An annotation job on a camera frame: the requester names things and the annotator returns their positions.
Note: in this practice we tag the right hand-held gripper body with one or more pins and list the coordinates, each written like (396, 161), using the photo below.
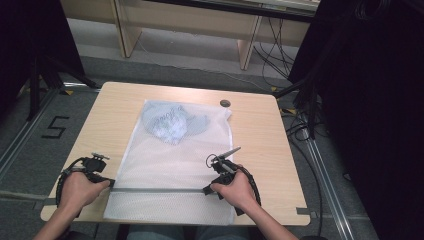
(224, 170)

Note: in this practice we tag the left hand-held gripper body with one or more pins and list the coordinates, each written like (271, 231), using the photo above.
(94, 166)

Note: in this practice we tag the white mesh laundry bag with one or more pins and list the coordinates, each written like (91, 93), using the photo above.
(173, 173)

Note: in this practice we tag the person's right hand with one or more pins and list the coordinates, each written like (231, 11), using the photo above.
(238, 193)

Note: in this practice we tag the person's left hand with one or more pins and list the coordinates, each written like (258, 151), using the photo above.
(78, 193)

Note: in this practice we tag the grey tape strip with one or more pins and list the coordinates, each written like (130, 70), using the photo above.
(41, 204)
(305, 211)

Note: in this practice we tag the light blue printed garment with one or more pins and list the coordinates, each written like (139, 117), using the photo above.
(173, 121)

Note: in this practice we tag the black tripod stand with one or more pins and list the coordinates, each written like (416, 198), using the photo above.
(311, 100)
(33, 90)

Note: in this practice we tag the black curtain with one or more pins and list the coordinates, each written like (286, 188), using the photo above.
(373, 100)
(30, 40)

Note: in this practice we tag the light wooden desk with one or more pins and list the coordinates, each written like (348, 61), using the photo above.
(186, 20)

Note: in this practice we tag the metal floor rail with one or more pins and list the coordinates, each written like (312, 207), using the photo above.
(328, 190)
(23, 133)

